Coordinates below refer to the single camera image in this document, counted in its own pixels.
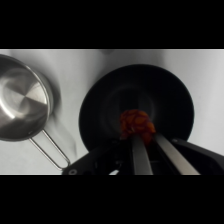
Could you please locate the red ball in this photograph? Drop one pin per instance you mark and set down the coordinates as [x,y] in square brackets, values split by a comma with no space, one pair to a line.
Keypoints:
[136,123]

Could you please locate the black bowl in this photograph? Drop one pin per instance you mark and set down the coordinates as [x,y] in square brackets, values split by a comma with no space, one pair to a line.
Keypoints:
[100,113]

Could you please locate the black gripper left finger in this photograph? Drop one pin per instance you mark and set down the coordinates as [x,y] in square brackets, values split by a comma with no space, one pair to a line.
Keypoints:
[141,156]

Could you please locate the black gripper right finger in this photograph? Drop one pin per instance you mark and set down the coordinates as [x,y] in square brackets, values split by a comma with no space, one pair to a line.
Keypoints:
[175,156]

